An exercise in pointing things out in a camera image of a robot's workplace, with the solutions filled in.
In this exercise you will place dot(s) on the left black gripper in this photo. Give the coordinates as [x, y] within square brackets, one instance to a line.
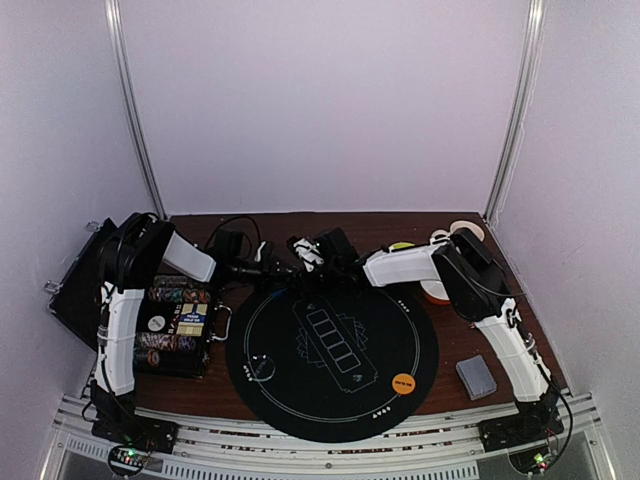
[269, 271]

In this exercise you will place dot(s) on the clear acrylic dealer puck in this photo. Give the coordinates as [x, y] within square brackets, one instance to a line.
[261, 368]

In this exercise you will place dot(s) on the orange big blind button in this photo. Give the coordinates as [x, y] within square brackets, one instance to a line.
[403, 384]

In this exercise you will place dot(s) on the poker chip row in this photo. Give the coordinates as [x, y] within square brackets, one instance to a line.
[174, 281]
[166, 342]
[179, 295]
[146, 358]

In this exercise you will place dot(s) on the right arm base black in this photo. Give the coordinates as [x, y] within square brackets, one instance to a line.
[532, 422]

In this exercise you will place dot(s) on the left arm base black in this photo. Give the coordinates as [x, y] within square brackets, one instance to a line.
[117, 422]

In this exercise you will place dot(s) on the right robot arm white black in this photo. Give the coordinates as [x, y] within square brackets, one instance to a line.
[475, 285]

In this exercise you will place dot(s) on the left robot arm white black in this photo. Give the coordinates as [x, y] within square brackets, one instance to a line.
[128, 262]

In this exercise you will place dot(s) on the green bowl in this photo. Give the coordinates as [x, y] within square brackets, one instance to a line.
[400, 245]

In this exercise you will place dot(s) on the boxed playing card deck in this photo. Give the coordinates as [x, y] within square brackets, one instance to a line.
[189, 319]

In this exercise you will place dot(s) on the black round poker mat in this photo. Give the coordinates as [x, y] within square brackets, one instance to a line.
[336, 354]

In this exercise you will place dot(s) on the black poker chip case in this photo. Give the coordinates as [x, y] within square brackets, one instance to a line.
[77, 306]

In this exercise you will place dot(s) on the white orange bowl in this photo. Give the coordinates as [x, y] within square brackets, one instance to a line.
[435, 292]

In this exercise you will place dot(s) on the white dealer button in case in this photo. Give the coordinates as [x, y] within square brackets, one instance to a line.
[156, 323]

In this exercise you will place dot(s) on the grey playing card deck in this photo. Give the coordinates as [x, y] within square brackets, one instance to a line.
[476, 377]

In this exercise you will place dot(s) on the left circuit board with LEDs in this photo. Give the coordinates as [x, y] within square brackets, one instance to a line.
[127, 461]

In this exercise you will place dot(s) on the circuit board with leds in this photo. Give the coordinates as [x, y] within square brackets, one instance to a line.
[535, 461]
[127, 461]

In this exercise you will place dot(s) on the right circuit board with LEDs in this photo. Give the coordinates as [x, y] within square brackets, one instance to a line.
[535, 461]

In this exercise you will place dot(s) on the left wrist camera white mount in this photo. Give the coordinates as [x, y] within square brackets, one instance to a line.
[264, 252]

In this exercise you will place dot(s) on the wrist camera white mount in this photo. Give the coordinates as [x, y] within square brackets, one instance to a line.
[264, 252]
[307, 252]

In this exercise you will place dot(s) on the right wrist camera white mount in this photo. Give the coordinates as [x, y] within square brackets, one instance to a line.
[307, 252]

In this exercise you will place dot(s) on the front aluminium rail frame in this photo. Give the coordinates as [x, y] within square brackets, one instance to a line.
[437, 446]

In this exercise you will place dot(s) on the right aluminium frame post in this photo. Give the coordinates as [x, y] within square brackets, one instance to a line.
[522, 97]

